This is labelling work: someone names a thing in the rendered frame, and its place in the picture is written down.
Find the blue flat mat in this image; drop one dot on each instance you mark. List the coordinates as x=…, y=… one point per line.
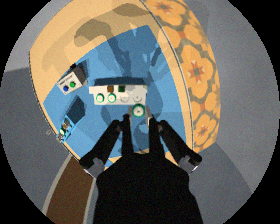
x=132, y=57

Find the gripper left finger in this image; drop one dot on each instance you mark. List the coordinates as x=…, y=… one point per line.
x=93, y=162

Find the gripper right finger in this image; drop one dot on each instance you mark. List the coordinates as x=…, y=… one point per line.
x=186, y=158

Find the blue rectangular tube holder block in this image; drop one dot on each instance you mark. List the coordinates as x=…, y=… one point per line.
x=74, y=117

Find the grey control box with blue and green keys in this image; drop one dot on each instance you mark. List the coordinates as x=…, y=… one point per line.
x=74, y=79

